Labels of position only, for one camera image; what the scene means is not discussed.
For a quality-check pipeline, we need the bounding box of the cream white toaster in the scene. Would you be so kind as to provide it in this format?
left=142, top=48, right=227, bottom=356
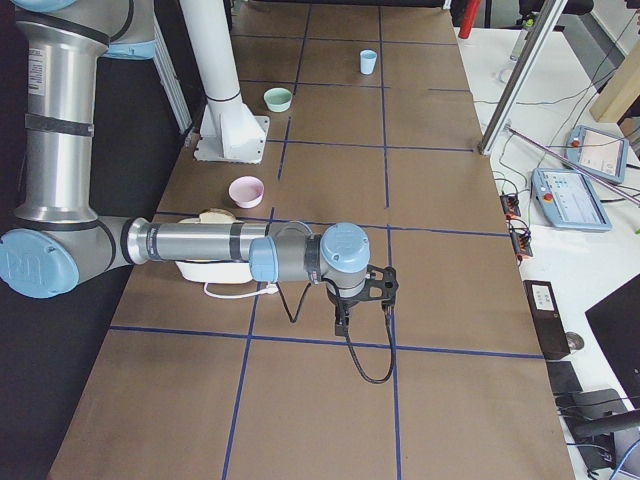
left=175, top=215, right=252, bottom=284

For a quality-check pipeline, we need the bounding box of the mint green bowl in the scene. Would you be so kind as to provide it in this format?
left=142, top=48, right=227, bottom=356
left=263, top=87, right=293, bottom=113

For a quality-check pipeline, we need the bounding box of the light blue paper cup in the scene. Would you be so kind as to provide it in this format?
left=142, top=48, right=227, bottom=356
left=359, top=49, right=378, bottom=75

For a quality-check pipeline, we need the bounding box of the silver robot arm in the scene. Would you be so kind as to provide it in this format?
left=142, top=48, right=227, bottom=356
left=1, top=1, right=398, bottom=337

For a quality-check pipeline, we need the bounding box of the red cylinder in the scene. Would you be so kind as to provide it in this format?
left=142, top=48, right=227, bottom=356
left=458, top=0, right=481, bottom=39

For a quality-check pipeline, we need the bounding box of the pink bowl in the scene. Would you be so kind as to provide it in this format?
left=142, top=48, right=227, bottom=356
left=228, top=176, right=265, bottom=209

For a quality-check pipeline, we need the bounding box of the near teach pendant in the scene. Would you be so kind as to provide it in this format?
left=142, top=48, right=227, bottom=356
left=531, top=168, right=612, bottom=232

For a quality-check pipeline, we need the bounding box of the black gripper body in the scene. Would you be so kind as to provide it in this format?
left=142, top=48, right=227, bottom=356
left=327, top=265, right=398, bottom=314

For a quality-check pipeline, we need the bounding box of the orange black connector block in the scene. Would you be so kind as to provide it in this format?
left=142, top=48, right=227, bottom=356
left=500, top=193, right=521, bottom=219

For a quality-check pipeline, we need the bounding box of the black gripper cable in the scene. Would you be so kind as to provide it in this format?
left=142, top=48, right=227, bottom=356
left=277, top=279, right=397, bottom=385

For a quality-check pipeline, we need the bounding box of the toast slice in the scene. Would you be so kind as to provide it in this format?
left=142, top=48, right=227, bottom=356
left=198, top=209, right=236, bottom=224

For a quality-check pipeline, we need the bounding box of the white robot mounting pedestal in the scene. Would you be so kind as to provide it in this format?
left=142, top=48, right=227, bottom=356
left=180, top=0, right=270, bottom=164

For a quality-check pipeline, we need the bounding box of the far teach pendant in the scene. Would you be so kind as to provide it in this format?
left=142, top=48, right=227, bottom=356
left=566, top=125, right=629, bottom=185

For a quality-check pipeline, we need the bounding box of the teach pendant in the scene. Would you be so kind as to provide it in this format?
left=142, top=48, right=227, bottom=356
left=531, top=168, right=612, bottom=232
left=566, top=125, right=629, bottom=185

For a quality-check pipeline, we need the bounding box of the aluminium frame post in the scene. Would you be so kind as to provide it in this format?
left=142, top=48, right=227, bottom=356
left=478, top=0, right=567, bottom=156

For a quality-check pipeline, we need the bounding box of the black power supply box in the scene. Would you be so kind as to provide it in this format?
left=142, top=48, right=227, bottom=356
left=523, top=280, right=570, bottom=360

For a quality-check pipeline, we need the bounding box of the black monitor corner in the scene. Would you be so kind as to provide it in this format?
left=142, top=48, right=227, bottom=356
left=586, top=281, right=640, bottom=407

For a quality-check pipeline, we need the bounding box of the white toaster power cord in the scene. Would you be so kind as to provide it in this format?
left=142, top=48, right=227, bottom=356
left=203, top=281, right=278, bottom=300

